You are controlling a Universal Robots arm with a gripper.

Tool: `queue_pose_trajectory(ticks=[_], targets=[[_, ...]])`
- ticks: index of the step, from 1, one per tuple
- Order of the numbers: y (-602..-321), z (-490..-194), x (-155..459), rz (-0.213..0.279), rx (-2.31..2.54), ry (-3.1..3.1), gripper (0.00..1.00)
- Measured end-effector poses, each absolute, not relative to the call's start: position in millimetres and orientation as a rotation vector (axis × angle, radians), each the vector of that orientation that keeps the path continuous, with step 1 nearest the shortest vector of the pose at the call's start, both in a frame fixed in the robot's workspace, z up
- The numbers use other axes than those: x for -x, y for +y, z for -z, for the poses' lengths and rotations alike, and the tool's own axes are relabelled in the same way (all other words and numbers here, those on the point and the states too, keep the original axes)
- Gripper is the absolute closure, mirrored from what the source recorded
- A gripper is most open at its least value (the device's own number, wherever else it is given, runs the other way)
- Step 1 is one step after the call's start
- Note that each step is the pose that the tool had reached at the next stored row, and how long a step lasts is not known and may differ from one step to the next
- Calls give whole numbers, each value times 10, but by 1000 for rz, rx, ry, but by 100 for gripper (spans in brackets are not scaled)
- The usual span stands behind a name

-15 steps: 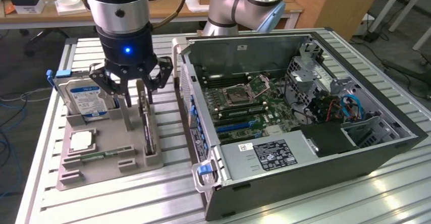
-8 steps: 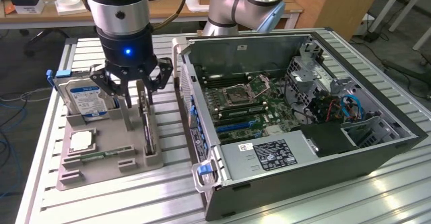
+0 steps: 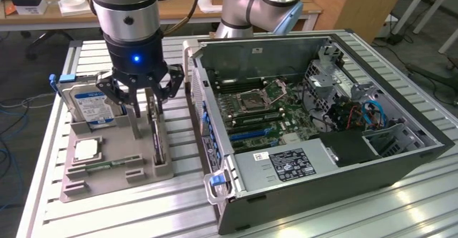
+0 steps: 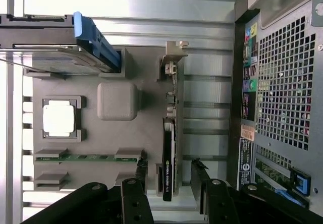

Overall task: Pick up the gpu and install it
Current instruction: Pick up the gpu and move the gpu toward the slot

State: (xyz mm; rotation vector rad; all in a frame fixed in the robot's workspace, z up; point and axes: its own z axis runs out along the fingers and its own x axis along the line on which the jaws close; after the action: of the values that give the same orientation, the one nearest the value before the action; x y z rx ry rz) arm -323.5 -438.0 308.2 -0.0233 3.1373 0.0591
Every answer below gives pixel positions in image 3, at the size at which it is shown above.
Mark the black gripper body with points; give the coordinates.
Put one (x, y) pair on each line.
(135, 58)

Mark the green graphics card black cooler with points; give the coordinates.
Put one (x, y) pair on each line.
(159, 141)

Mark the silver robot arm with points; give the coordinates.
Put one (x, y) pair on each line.
(121, 7)

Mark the hard disk with blue rails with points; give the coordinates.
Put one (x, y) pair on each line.
(92, 106)

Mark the CPU socket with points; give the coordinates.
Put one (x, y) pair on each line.
(254, 100)

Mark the silver CPU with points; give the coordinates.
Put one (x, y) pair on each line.
(87, 149)

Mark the black office chair base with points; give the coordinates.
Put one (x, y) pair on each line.
(45, 37)

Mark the white square holder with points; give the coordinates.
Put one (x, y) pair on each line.
(75, 6)

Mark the black RAM stick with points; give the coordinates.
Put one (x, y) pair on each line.
(260, 121)
(255, 115)

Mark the wooden desk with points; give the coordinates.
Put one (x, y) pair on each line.
(53, 21)

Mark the white papers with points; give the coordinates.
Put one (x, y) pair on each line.
(208, 7)

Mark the black expansion slot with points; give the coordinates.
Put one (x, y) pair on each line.
(252, 129)

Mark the blue expansion slot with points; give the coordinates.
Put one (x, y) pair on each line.
(247, 135)

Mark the green RAM stick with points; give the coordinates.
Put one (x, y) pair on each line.
(107, 165)

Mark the metal socket cover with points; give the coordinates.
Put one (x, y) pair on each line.
(282, 85)

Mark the gray parts rack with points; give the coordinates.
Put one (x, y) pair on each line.
(107, 179)

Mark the white box with black lid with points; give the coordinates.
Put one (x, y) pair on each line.
(29, 6)

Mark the green motherboard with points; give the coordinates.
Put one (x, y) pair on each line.
(296, 120)

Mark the silver chipset heatsink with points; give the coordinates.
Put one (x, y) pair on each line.
(292, 138)

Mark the metal disk bay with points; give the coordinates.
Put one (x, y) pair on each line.
(322, 88)

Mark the gray power supply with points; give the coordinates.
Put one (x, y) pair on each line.
(250, 176)

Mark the wooden cabinet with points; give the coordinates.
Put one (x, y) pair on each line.
(358, 7)

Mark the open black PC case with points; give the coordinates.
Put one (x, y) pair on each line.
(322, 200)

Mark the white floor box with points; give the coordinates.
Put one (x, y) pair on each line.
(387, 26)

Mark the black floor stand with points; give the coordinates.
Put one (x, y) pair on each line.
(437, 74)

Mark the gray metal drive bracket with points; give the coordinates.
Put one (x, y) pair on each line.
(386, 138)

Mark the white table frame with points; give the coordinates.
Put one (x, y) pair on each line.
(398, 23)

